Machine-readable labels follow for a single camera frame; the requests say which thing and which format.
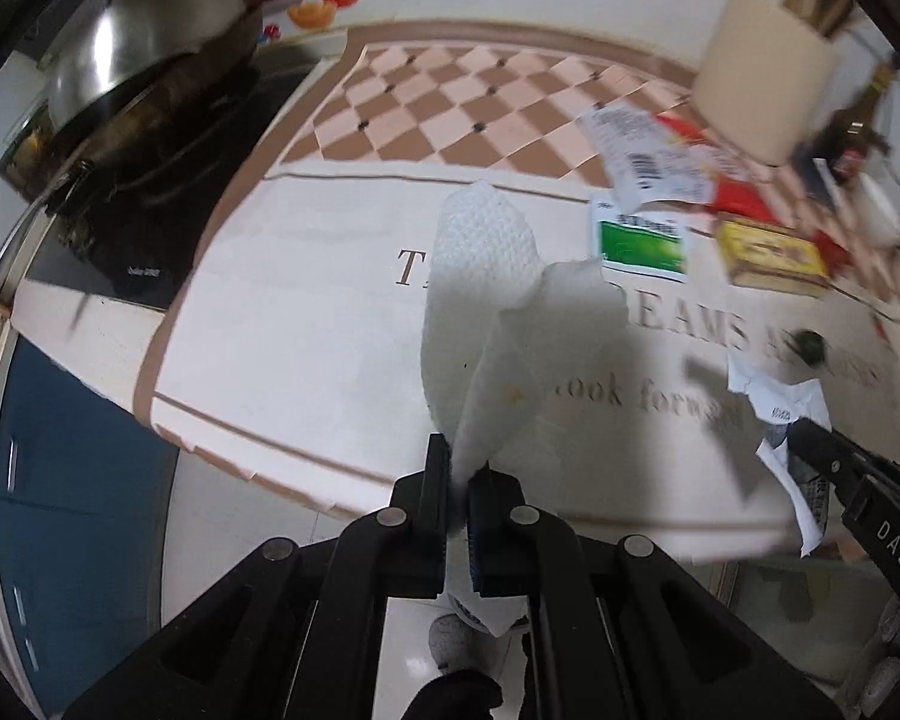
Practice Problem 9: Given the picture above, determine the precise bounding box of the white paper receipt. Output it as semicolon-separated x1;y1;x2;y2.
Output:
726;355;833;559

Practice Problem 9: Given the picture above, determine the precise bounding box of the person's grey shoe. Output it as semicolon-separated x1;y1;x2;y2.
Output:
427;612;532;674

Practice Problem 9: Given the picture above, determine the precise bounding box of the dark wok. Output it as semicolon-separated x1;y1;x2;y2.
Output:
0;6;265;331

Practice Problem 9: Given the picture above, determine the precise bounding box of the yellow box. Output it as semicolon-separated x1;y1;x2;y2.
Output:
715;215;830;298

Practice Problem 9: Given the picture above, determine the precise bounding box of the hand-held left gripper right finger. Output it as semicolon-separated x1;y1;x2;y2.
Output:
469;465;845;720

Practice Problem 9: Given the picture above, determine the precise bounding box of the black induction cooker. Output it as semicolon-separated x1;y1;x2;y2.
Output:
24;64;325;310

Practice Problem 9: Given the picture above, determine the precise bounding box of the green and white packet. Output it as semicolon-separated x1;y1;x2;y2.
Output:
589;199;692;286

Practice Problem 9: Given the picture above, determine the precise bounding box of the person's dark trouser leg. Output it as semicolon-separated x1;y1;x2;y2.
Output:
400;669;539;720

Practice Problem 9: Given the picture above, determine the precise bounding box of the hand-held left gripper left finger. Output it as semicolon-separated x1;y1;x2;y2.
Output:
64;433;452;720

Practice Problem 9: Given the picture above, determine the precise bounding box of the printed checkered table mat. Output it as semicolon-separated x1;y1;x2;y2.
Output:
133;19;900;565

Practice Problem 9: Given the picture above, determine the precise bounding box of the blue cabinet door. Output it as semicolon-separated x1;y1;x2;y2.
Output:
0;333;182;695

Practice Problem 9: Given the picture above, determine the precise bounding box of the small dark green cap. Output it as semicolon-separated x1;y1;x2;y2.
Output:
790;329;827;370

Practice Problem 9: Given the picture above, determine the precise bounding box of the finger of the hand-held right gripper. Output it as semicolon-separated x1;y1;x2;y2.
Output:
790;418;882;511

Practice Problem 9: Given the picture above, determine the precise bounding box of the white paper towel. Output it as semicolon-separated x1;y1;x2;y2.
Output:
418;180;625;638

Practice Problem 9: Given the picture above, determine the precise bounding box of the white barcode label packet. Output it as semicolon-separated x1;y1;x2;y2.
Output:
578;106;715;212

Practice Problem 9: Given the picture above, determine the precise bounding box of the steel wok lid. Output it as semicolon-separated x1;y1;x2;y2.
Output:
43;0;250;137

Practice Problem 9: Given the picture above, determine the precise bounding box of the dark glass bottle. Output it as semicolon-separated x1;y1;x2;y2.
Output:
816;52;899;182

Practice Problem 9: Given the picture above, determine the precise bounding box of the cream cylinder utensil holder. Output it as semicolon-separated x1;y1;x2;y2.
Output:
691;0;845;167

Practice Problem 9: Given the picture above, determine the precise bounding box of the red packet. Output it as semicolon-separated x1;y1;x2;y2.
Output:
656;114;779;223

